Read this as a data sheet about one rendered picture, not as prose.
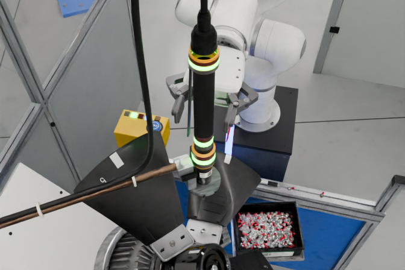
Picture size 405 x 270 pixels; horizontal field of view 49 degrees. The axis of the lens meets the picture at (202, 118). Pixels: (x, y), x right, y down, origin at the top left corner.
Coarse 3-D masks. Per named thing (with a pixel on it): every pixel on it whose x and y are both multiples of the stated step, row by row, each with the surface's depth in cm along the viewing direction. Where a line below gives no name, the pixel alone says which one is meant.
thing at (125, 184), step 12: (168, 168) 81; (132, 180) 79; (144, 180) 80; (96, 192) 78; (108, 192) 78; (60, 204) 76; (72, 204) 77; (24, 216) 75; (36, 216) 76; (0, 228) 74
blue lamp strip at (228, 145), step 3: (231, 129) 132; (231, 132) 134; (231, 135) 135; (228, 138) 137; (231, 138) 136; (228, 141) 138; (231, 141) 137; (225, 144) 140; (228, 144) 139; (231, 144) 139; (225, 147) 141; (228, 147) 140; (231, 147) 140; (225, 150) 142; (228, 150) 142; (228, 153) 143
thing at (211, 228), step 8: (192, 224) 112; (200, 224) 112; (208, 224) 112; (216, 224) 112; (192, 232) 111; (200, 232) 111; (208, 232) 111; (216, 232) 111; (200, 240) 109; (208, 240) 109; (216, 240) 109
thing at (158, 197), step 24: (144, 144) 97; (96, 168) 93; (120, 168) 95; (120, 192) 96; (144, 192) 97; (168, 192) 99; (120, 216) 97; (144, 216) 99; (168, 216) 100; (144, 240) 101
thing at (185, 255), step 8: (192, 248) 103; (200, 248) 101; (208, 248) 101; (216, 248) 104; (176, 256) 107; (184, 256) 102; (192, 256) 100; (200, 256) 99; (208, 256) 102; (216, 256) 103; (224, 256) 105; (160, 264) 104; (168, 264) 105; (176, 264) 102; (184, 264) 100; (192, 264) 99; (200, 264) 98; (208, 264) 100; (216, 264) 104; (224, 264) 105
